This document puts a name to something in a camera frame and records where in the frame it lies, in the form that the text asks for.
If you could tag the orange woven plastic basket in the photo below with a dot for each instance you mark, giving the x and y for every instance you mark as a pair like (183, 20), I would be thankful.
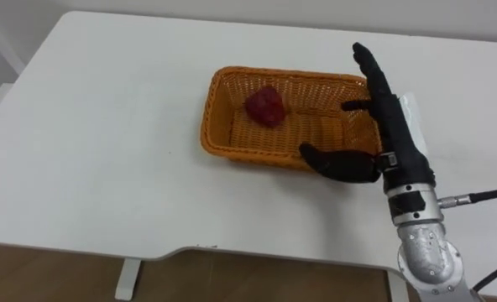
(273, 134)

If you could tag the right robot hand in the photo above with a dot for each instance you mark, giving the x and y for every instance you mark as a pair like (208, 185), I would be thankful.
(393, 138)

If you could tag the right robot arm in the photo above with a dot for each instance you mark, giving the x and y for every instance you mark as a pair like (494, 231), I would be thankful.
(425, 247)

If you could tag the red strawberry soft toy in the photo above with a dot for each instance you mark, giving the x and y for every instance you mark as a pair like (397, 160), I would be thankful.
(266, 106)

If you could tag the white desk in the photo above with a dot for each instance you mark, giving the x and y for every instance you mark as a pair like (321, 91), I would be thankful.
(127, 147)

